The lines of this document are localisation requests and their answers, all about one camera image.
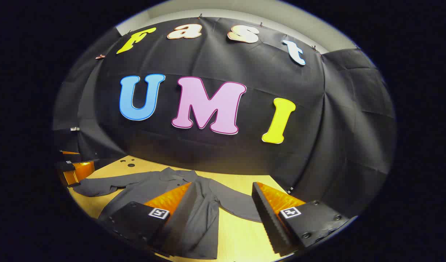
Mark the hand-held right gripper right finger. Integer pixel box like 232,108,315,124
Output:
251,181,354,255

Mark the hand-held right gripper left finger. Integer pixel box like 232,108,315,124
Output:
99,181,198,255

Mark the grey long-sleeved shirt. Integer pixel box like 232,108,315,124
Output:
72,167,263,259

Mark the black backdrop cloth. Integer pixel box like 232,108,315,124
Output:
52,16,396,219

